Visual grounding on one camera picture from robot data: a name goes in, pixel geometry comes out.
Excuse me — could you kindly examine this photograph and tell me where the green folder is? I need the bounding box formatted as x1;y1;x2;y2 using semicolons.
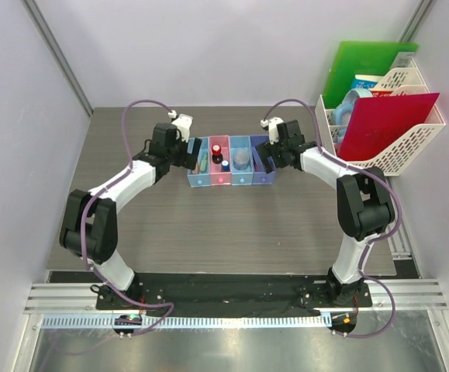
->
323;41;419;109

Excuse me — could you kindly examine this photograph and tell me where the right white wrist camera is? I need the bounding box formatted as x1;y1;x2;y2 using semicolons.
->
260;117;284;145

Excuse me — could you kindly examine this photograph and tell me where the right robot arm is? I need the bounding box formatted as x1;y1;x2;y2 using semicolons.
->
256;117;395;306

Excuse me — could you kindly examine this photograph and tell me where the light blue drawer box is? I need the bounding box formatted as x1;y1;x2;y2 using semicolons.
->
187;137;211;188

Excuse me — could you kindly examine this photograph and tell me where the red ink bottle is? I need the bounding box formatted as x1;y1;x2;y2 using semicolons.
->
211;144;223;164

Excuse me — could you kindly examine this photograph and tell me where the orange utility knife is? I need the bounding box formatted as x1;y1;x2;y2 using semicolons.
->
192;163;200;174

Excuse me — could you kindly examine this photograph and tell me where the green correction tape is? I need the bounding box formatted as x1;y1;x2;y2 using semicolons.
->
199;153;209;173

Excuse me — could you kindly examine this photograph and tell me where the blue white book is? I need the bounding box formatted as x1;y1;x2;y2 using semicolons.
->
351;74;383;89

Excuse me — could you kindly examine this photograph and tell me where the slotted cable duct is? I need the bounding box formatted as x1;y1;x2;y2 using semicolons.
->
41;312;332;330

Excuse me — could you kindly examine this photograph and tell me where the purple drawer box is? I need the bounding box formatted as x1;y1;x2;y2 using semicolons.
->
250;135;276;185

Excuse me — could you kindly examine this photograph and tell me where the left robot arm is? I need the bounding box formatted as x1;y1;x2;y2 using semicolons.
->
59;115;202;309

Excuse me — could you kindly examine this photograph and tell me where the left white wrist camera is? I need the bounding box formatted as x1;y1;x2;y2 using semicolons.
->
168;110;193;142

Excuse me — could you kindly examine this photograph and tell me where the clear paper clip jar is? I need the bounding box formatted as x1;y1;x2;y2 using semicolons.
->
232;148;251;171

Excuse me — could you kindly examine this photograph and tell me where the white file organizer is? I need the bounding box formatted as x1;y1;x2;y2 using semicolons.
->
315;61;446;177

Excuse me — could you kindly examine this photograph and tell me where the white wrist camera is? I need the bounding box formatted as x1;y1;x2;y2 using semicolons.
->
168;110;193;142
260;117;284;145

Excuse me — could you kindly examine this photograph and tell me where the blue tape roll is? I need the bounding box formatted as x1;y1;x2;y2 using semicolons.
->
332;88;373;126

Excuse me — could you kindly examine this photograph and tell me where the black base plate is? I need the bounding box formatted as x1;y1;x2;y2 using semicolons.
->
47;270;372;311

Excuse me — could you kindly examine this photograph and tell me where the red white book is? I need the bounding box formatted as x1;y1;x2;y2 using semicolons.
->
371;90;393;97

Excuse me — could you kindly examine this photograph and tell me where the pink drawer box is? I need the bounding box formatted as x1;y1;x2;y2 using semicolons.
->
209;136;231;186

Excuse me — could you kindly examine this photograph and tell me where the magenta folder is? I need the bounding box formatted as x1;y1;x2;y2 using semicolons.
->
338;92;440;161

